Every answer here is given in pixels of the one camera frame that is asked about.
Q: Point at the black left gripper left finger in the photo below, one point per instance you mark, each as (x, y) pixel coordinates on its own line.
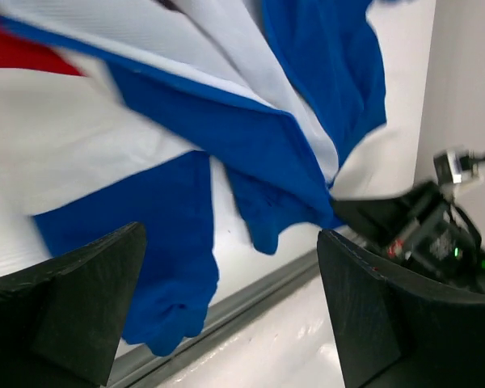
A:
(61, 320)

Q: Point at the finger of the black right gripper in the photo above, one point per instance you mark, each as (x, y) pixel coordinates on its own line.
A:
(379, 220)

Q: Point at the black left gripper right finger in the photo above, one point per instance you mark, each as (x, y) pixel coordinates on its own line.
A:
(396, 328)

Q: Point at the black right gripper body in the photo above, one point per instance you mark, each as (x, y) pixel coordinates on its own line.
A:
(439, 240)

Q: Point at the blue white red jacket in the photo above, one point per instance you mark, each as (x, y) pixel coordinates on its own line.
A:
(186, 116)

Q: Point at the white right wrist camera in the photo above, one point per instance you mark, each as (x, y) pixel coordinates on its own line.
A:
(455, 167)

